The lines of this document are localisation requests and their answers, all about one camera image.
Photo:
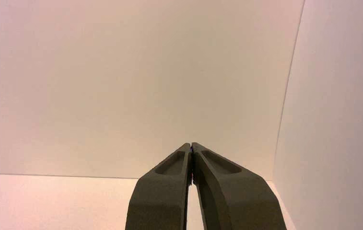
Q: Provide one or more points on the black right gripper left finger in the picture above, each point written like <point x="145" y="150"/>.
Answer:
<point x="160" y="196"/>

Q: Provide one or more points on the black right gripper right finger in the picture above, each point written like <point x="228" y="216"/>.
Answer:
<point x="238" y="200"/>

